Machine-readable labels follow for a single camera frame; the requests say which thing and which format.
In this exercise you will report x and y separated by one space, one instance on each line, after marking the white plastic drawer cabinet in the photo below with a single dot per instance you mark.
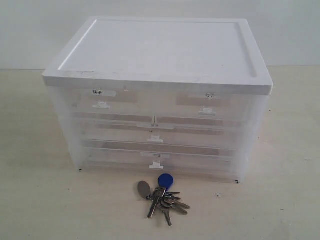
159 57

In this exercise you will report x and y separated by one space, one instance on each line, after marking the key bunch with blue fob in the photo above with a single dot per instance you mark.
161 198

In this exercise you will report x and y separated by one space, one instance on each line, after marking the clear drawer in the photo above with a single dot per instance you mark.
118 102
220 167
182 105
224 138

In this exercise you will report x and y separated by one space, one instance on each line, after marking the clear bottom drawer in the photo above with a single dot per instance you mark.
220 167

